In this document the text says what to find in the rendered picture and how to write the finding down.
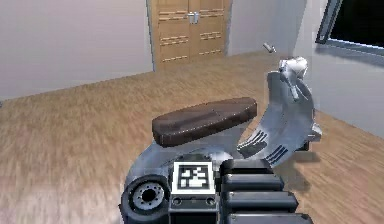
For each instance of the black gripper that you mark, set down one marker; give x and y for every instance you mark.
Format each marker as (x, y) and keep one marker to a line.
(145, 198)

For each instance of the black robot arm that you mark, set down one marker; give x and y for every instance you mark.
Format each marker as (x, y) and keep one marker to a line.
(253, 196)

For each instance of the silver motor scooter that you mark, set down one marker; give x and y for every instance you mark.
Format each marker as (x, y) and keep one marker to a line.
(286, 113)

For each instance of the wooden double door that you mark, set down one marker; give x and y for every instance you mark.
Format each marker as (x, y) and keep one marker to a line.
(188, 30)

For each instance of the dark framed window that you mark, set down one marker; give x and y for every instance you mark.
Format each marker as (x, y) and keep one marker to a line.
(358, 21)

